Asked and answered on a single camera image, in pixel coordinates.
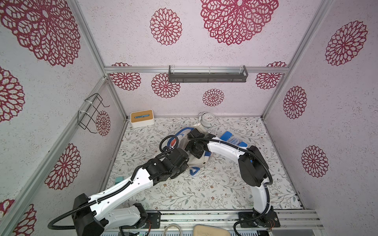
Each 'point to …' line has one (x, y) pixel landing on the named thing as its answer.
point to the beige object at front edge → (204, 230)
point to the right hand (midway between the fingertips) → (186, 149)
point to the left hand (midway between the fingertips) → (186, 165)
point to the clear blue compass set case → (235, 141)
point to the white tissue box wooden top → (142, 118)
